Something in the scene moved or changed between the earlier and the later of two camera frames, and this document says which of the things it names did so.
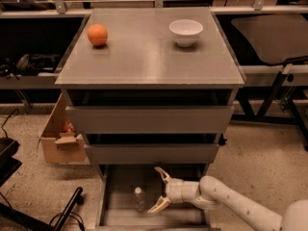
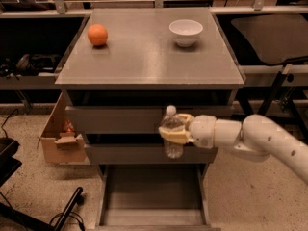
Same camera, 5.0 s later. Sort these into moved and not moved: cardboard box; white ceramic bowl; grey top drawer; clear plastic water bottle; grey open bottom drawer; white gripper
Moved: white gripper; clear plastic water bottle
Not moved: grey top drawer; white ceramic bowl; cardboard box; grey open bottom drawer
